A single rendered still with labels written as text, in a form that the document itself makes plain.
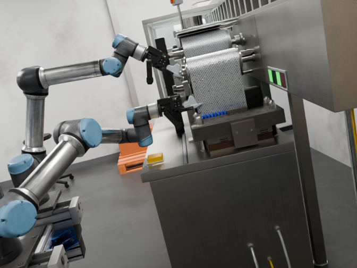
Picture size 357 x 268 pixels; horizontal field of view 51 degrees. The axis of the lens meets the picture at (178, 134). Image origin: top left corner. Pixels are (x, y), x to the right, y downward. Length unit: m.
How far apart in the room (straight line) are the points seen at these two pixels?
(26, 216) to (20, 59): 4.34
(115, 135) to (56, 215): 0.46
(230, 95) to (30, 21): 4.05
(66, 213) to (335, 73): 1.35
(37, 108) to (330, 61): 1.37
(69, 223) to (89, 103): 3.65
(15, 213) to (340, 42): 1.04
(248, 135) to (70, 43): 4.06
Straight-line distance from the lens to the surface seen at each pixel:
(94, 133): 1.49
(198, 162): 1.59
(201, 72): 1.78
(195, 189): 1.63
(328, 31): 1.00
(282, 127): 5.06
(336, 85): 1.02
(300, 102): 2.03
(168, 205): 1.66
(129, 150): 5.02
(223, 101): 1.80
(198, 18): 2.50
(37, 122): 1.94
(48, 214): 1.90
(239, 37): 2.09
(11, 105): 5.60
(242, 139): 1.63
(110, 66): 1.67
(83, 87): 5.40
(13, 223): 1.29
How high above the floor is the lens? 1.40
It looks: 13 degrees down
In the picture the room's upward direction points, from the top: 13 degrees counter-clockwise
